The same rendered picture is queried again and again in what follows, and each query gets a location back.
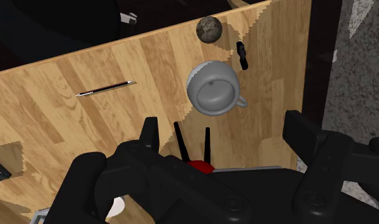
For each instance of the light wooden table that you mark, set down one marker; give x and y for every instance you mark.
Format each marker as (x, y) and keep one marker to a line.
(84, 130)

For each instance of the grey metal object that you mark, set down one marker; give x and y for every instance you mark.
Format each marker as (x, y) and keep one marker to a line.
(39, 216)

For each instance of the black and red pen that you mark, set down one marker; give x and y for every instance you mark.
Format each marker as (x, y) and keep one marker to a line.
(104, 88)

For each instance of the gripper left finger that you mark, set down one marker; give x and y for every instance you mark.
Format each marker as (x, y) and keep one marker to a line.
(127, 173)

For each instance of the red object with black prongs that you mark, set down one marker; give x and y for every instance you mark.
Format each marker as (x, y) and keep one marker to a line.
(202, 166)

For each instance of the brown speckled stone ball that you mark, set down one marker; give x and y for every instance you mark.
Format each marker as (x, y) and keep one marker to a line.
(209, 29)

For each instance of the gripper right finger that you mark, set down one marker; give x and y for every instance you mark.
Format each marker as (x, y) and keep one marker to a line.
(322, 155)

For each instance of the small black cylindrical object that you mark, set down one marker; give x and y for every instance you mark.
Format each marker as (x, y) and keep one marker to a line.
(242, 56)

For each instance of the white round object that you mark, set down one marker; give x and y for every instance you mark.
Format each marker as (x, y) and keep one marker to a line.
(117, 206)

